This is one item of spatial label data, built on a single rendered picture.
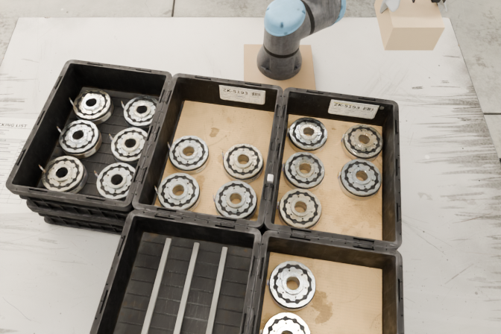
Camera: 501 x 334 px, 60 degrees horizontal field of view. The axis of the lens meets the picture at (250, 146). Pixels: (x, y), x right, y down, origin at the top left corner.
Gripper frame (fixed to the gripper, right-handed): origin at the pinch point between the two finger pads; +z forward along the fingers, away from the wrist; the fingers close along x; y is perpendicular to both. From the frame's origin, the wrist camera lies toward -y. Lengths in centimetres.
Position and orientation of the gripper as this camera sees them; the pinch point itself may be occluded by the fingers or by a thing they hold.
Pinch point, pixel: (408, 10)
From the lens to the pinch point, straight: 116.8
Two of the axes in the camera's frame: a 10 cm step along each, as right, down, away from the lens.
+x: 10.0, 0.0, 0.1
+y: 0.1, 8.6, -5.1
